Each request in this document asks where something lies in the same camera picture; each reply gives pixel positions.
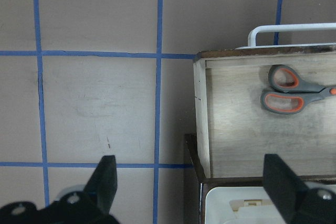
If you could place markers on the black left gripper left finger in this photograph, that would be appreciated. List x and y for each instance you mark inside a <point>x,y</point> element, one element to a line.
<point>90,205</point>

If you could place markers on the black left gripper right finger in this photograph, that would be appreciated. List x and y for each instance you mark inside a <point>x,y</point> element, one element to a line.
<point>295,200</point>

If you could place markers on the wooden drawer with white handle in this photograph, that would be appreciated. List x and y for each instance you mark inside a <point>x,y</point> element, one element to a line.
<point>258,100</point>

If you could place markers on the grey orange scissors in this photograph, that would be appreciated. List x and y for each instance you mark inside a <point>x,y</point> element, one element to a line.
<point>291,94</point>

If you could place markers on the dark brown drawer cabinet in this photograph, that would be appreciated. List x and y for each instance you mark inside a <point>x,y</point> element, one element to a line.
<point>205,184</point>

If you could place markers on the white plastic tray box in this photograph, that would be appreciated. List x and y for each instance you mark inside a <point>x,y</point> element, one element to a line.
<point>245,205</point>

